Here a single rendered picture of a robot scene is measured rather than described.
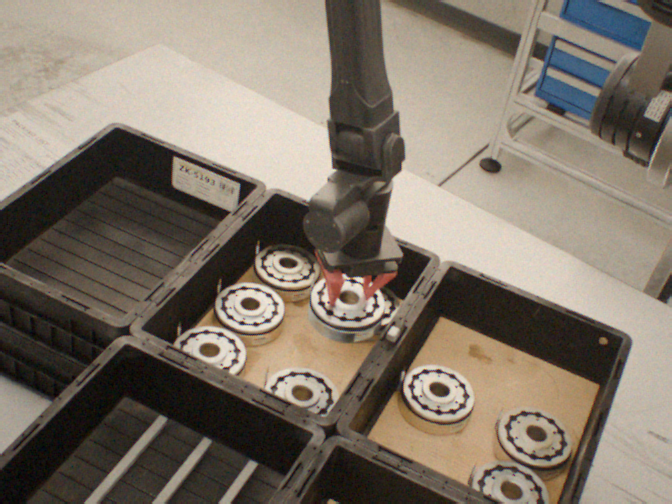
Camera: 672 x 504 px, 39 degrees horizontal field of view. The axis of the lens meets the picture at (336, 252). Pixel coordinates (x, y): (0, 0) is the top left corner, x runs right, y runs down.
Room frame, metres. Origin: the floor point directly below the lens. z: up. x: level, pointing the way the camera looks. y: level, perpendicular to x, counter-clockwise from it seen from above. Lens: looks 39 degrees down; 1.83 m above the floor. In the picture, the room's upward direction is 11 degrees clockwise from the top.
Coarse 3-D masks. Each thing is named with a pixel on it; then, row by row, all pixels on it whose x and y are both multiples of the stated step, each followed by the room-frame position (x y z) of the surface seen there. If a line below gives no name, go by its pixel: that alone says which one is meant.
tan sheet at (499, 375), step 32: (448, 320) 1.12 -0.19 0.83; (448, 352) 1.05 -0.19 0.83; (480, 352) 1.06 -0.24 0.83; (512, 352) 1.08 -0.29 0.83; (480, 384) 1.00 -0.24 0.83; (512, 384) 1.01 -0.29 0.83; (544, 384) 1.02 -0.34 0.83; (576, 384) 1.04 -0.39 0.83; (384, 416) 0.90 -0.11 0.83; (480, 416) 0.93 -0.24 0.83; (576, 416) 0.97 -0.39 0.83; (416, 448) 0.85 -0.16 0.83; (448, 448) 0.87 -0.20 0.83; (480, 448) 0.88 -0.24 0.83; (576, 448) 0.91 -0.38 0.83
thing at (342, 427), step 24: (456, 264) 1.14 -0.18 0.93; (432, 288) 1.08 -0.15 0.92; (504, 288) 1.10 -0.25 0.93; (408, 312) 1.01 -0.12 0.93; (576, 312) 1.08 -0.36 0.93; (624, 336) 1.05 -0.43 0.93; (384, 360) 0.91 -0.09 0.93; (624, 360) 1.00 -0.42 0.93; (360, 408) 0.82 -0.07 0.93; (600, 408) 0.90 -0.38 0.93; (336, 432) 0.77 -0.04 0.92; (600, 432) 0.85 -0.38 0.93; (384, 456) 0.75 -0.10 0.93; (456, 480) 0.73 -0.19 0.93; (576, 480) 0.77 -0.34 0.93
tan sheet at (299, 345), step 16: (320, 272) 1.17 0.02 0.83; (288, 304) 1.09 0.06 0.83; (304, 304) 1.09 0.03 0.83; (400, 304) 1.14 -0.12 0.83; (208, 320) 1.02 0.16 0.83; (288, 320) 1.05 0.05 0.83; (304, 320) 1.06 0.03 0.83; (288, 336) 1.02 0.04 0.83; (304, 336) 1.02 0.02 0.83; (320, 336) 1.03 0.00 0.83; (256, 352) 0.97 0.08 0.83; (272, 352) 0.98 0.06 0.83; (288, 352) 0.98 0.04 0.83; (304, 352) 0.99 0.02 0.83; (320, 352) 1.00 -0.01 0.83; (336, 352) 1.00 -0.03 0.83; (352, 352) 1.01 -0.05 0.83; (368, 352) 1.02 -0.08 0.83; (256, 368) 0.94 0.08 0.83; (272, 368) 0.95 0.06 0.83; (288, 368) 0.95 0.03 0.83; (320, 368) 0.97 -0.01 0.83; (336, 368) 0.97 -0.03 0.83; (352, 368) 0.98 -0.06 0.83; (256, 384) 0.91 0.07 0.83; (336, 384) 0.94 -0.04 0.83
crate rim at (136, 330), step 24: (264, 192) 1.22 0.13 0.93; (288, 192) 1.23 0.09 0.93; (240, 216) 1.15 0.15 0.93; (216, 240) 1.08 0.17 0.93; (192, 264) 1.02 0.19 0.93; (432, 264) 1.12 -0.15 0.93; (168, 288) 0.96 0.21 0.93; (144, 312) 0.91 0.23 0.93; (144, 336) 0.86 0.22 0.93; (192, 360) 0.84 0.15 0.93; (240, 384) 0.81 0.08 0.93; (360, 384) 0.86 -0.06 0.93; (288, 408) 0.79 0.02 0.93; (336, 408) 0.81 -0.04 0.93
